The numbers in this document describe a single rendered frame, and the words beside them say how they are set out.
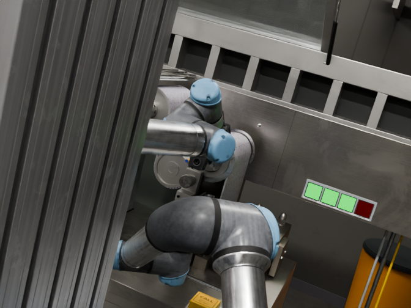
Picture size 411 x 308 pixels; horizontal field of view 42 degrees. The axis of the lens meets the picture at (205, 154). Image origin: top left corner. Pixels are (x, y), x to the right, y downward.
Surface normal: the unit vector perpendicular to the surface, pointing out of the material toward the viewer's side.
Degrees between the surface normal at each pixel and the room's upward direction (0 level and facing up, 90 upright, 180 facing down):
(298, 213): 90
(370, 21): 90
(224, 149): 90
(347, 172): 90
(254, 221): 40
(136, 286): 0
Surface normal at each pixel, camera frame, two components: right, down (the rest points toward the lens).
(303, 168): -0.33, 0.12
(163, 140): 0.65, 0.25
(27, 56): 0.90, 0.32
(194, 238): -0.15, 0.31
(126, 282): 0.26, -0.94
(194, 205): -0.11, -0.74
